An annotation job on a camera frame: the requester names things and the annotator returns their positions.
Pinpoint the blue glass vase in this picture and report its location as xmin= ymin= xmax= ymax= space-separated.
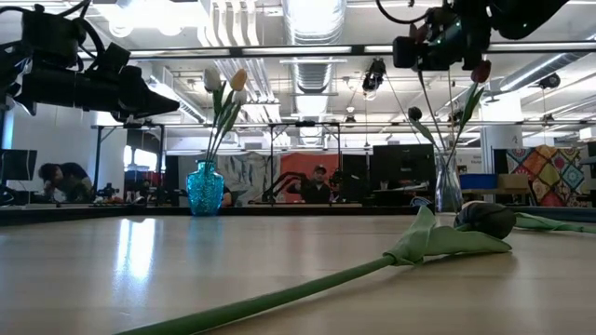
xmin=185 ymin=159 xmax=225 ymax=217

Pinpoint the black artificial tulip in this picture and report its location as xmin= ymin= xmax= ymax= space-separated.
xmin=114 ymin=202 xmax=518 ymax=335
xmin=407 ymin=105 xmax=451 ymax=196

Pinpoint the cardboard box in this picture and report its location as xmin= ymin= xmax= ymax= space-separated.
xmin=496 ymin=173 xmax=531 ymax=191

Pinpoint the colourful patchwork quilt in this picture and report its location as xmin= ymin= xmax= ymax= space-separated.
xmin=505 ymin=144 xmax=586 ymax=208

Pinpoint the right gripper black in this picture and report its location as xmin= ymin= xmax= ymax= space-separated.
xmin=392 ymin=0 xmax=493 ymax=72

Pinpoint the white pillar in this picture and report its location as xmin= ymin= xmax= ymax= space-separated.
xmin=479 ymin=92 xmax=525 ymax=150

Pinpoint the silver ceiling duct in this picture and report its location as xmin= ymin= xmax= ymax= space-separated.
xmin=281 ymin=0 xmax=348 ymax=148

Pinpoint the black background pole frame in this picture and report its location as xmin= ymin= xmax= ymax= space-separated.
xmin=92 ymin=119 xmax=344 ymax=206

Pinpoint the large black monitor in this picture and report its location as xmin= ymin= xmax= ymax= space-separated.
xmin=371 ymin=143 xmax=437 ymax=206

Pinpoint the small black monitor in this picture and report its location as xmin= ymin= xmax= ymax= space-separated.
xmin=0 ymin=148 xmax=38 ymax=182

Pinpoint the orange wall panel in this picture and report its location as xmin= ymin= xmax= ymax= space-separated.
xmin=279 ymin=152 xmax=341 ymax=204

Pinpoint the person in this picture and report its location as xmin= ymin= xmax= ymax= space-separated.
xmin=37 ymin=161 xmax=94 ymax=205
xmin=283 ymin=163 xmax=344 ymax=205

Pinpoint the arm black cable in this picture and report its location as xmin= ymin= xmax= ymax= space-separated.
xmin=374 ymin=0 xmax=432 ymax=25
xmin=0 ymin=0 xmax=111 ymax=71

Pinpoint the black aluminium table frame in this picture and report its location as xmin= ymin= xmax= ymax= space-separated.
xmin=0 ymin=203 xmax=596 ymax=228

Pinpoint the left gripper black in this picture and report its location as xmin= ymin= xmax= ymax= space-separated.
xmin=18 ymin=42 xmax=182 ymax=120

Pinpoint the orange artificial tulip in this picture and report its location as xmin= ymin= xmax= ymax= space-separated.
xmin=207 ymin=68 xmax=249 ymax=164

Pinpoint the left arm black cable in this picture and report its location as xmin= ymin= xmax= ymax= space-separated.
xmin=0 ymin=0 xmax=111 ymax=71

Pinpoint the leaf-print curtain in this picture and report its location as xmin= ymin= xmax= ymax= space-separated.
xmin=216 ymin=153 xmax=281 ymax=206

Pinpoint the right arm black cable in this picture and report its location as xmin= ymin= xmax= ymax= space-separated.
xmin=374 ymin=0 xmax=432 ymax=25

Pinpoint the clear glass vase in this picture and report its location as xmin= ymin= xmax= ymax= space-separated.
xmin=435 ymin=151 xmax=463 ymax=213

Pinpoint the black overhead crossbar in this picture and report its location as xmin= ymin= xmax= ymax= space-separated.
xmin=76 ymin=41 xmax=596 ymax=60

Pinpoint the blue storage bin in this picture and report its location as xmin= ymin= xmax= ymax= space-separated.
xmin=459 ymin=173 xmax=498 ymax=191

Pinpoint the pale pink artificial tulip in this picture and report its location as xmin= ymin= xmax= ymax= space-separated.
xmin=458 ymin=199 xmax=596 ymax=235

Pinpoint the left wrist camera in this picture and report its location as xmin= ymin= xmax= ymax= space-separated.
xmin=20 ymin=4 xmax=89 ymax=69

